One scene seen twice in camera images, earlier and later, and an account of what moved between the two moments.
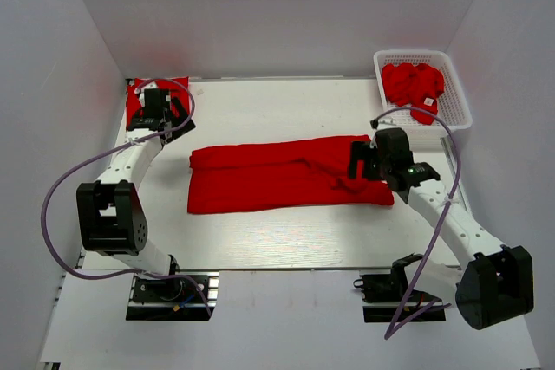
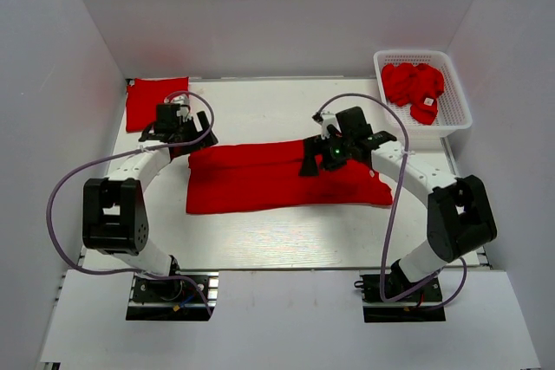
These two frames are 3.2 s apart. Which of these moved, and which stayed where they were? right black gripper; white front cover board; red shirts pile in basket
Moved: right black gripper
Stayed: white front cover board; red shirts pile in basket
